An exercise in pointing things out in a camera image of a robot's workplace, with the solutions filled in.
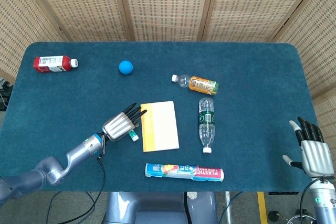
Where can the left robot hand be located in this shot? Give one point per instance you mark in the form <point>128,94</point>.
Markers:
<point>120,125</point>

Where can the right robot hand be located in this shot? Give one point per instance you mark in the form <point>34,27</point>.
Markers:
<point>313,153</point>

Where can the small green-capped bottle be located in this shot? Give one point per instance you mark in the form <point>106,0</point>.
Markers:
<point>134,136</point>

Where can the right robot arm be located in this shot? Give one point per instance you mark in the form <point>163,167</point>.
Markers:
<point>323,200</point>

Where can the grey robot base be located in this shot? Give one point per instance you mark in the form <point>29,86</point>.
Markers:
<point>160,208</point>

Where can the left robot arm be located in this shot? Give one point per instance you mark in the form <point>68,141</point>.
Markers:
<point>52,166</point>

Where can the yellow and white notebook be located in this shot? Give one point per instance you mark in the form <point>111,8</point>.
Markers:
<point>161,127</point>

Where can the blue ball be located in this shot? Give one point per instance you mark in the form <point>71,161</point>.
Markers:
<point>126,67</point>

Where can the plastic food wrap roll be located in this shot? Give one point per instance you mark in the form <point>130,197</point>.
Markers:
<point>183,171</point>

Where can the teal table cloth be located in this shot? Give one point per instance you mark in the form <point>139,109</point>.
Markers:
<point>236,129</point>

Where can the green label clear bottle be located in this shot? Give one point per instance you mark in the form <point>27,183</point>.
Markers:
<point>207,121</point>

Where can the orange label clear bottle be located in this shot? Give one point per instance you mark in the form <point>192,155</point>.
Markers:
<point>200,84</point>

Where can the red juice bottle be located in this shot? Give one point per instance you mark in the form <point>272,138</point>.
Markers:
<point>53,63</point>

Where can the woven folding screen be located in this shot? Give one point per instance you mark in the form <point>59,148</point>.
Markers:
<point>168,6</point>

